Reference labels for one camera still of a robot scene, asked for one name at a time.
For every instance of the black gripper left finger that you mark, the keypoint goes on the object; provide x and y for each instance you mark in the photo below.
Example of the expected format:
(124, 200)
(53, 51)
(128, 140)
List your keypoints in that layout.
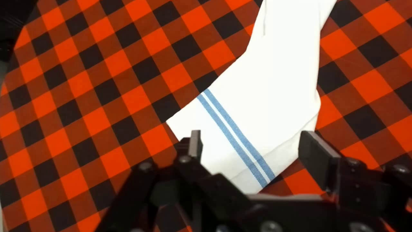
(208, 200)

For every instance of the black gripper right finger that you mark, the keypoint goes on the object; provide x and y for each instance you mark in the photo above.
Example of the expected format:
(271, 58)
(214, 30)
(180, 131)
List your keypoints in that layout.
(350, 181)

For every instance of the white towel with blue stripes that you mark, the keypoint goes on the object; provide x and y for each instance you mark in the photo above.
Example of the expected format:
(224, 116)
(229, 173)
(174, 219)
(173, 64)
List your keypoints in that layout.
(251, 116)

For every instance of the red black plaid tablecloth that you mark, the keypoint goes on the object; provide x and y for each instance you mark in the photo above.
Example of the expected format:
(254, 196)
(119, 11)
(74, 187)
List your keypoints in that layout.
(92, 83)

